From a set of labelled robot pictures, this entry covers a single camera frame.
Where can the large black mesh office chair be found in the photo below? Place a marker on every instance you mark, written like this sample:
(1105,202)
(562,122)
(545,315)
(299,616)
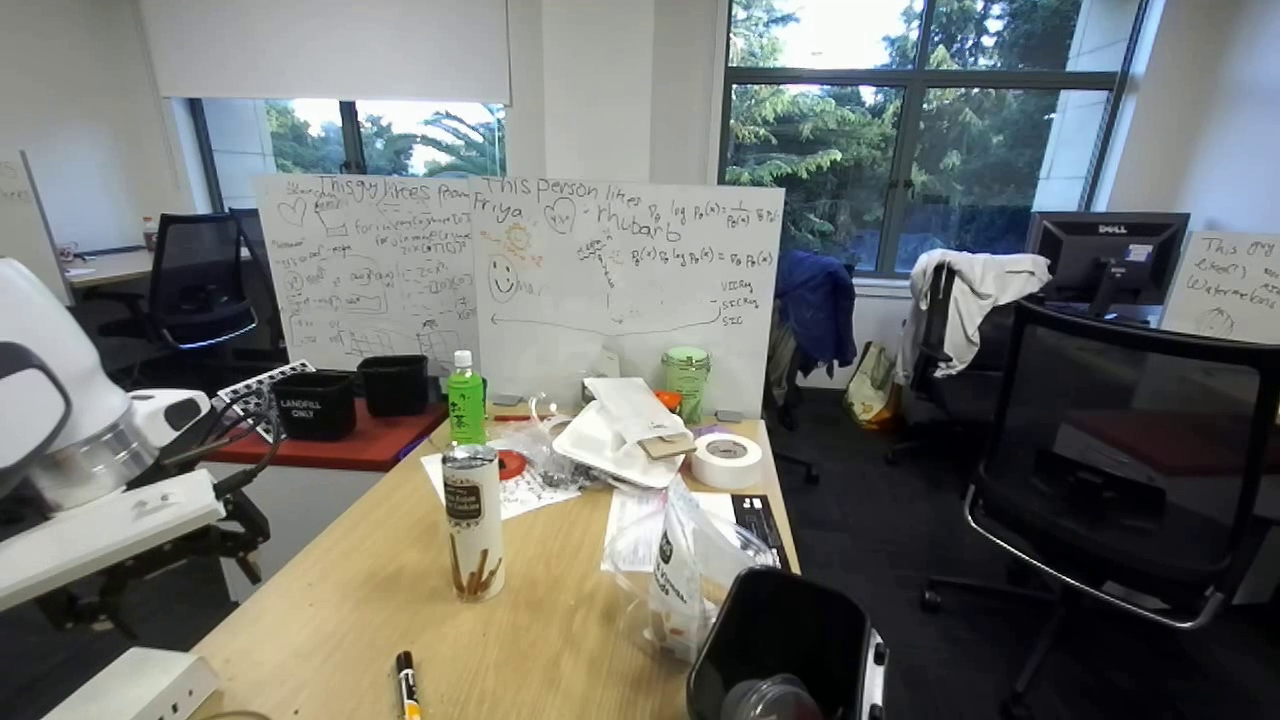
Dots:
(1120,454)

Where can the crumpled white paper bag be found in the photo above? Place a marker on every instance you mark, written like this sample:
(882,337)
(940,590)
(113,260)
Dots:
(613,424)

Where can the red cabinet top mat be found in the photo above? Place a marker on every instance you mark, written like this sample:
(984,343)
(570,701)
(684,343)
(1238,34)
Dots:
(360,440)

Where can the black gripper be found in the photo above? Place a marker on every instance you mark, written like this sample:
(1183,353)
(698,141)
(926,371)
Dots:
(186,440)

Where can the black computer monitor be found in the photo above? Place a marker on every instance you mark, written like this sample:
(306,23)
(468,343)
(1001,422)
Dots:
(1105,260)

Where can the white cabinet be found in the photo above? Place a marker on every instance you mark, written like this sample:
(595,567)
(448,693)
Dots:
(294,514)

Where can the orange and black marker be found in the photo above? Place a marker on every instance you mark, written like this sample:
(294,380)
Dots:
(405,683)

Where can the green lidded jar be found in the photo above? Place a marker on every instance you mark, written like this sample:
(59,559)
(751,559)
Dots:
(684,380)

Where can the blue jacket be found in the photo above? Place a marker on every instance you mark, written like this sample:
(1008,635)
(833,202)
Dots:
(816,305)

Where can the black chair under jacket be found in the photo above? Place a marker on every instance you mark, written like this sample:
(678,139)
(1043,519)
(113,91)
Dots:
(933,333)

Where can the small black mesh office chair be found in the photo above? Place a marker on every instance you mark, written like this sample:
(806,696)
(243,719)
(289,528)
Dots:
(201,273)

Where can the small red round object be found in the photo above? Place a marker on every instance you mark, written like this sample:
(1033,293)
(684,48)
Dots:
(514,464)

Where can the white roller blind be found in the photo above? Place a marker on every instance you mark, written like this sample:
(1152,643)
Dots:
(322,44)

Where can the green plastic bottle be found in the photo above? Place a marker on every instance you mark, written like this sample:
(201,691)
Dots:
(464,400)

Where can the yellow green bag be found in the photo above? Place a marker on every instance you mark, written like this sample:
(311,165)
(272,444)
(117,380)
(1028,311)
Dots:
(874,387)

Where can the clear plastic packet bag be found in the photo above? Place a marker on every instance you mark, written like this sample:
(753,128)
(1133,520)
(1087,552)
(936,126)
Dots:
(673,572)

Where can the tall can with brown sticks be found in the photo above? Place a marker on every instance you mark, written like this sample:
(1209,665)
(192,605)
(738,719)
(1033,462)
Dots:
(472,520)

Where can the black waste bin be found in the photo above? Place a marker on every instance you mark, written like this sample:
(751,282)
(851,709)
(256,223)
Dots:
(784,646)

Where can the small whiteboard with writing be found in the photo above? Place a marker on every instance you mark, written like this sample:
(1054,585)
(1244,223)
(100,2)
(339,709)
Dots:
(1225,282)

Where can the white tape roll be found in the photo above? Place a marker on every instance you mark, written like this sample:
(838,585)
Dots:
(726,457)

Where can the white jacket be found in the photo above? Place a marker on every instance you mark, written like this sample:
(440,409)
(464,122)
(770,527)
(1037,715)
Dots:
(980,293)

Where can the white rectangular box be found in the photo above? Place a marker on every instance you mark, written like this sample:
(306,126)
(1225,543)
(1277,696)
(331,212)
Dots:
(133,687)

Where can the whiteboard panel with writing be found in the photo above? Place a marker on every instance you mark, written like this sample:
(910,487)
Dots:
(367,267)
(625,282)

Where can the white paper sheets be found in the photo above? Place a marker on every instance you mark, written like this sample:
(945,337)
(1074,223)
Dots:
(532,494)

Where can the white desk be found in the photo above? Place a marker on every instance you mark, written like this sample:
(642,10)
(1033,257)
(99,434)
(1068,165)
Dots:
(104,267)

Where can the black square container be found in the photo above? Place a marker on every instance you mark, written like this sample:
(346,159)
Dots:
(318,406)
(398,387)

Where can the small brown wooden block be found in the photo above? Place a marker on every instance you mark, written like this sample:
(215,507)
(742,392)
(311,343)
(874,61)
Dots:
(665,444)

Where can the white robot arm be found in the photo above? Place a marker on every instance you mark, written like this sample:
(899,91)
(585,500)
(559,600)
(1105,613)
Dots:
(54,400)

